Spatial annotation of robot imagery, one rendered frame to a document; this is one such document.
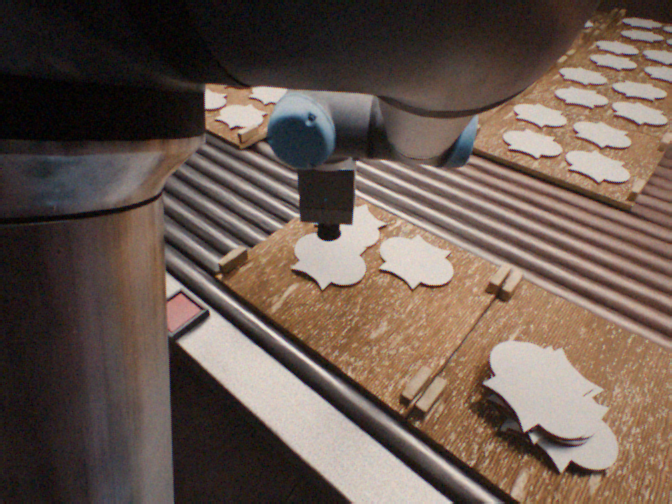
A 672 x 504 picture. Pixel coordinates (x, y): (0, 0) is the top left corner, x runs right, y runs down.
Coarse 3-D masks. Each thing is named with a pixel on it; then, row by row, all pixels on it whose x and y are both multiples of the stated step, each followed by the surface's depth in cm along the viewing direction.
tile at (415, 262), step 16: (400, 240) 83; (416, 240) 83; (384, 256) 80; (400, 256) 80; (416, 256) 80; (432, 256) 80; (448, 256) 82; (384, 272) 79; (400, 272) 77; (416, 272) 77; (432, 272) 77; (448, 272) 77
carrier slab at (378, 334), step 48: (288, 240) 85; (384, 240) 85; (432, 240) 85; (240, 288) 76; (288, 288) 76; (336, 288) 76; (384, 288) 76; (432, 288) 76; (480, 288) 76; (336, 336) 69; (384, 336) 69; (432, 336) 69; (384, 384) 63
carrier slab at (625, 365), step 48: (528, 288) 76; (480, 336) 69; (528, 336) 69; (576, 336) 69; (624, 336) 69; (480, 384) 63; (624, 384) 63; (432, 432) 58; (480, 432) 58; (624, 432) 58; (528, 480) 54; (576, 480) 54; (624, 480) 54
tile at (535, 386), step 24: (504, 360) 60; (528, 360) 60; (552, 360) 60; (504, 384) 57; (528, 384) 57; (552, 384) 57; (576, 384) 57; (528, 408) 55; (552, 408) 55; (576, 408) 55; (552, 432) 53; (576, 432) 53
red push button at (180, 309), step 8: (184, 296) 76; (168, 304) 74; (176, 304) 74; (184, 304) 74; (192, 304) 74; (168, 312) 73; (176, 312) 73; (184, 312) 73; (192, 312) 73; (168, 320) 72; (176, 320) 72; (184, 320) 72; (168, 328) 71; (176, 328) 71
